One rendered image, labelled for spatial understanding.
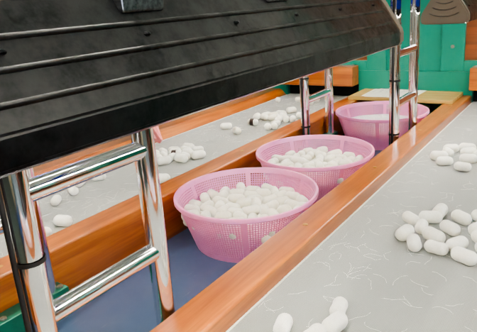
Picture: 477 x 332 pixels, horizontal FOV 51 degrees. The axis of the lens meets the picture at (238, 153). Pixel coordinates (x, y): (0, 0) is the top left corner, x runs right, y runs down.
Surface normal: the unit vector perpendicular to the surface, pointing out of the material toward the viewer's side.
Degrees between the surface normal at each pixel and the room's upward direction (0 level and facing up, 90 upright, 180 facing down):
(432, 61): 90
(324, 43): 58
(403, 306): 0
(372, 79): 90
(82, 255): 90
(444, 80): 90
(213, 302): 0
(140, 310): 0
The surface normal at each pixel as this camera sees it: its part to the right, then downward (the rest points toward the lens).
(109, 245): 0.82, 0.11
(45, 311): 0.67, 0.16
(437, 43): -0.57, 0.27
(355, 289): -0.07, -0.96
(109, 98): 0.66, -0.42
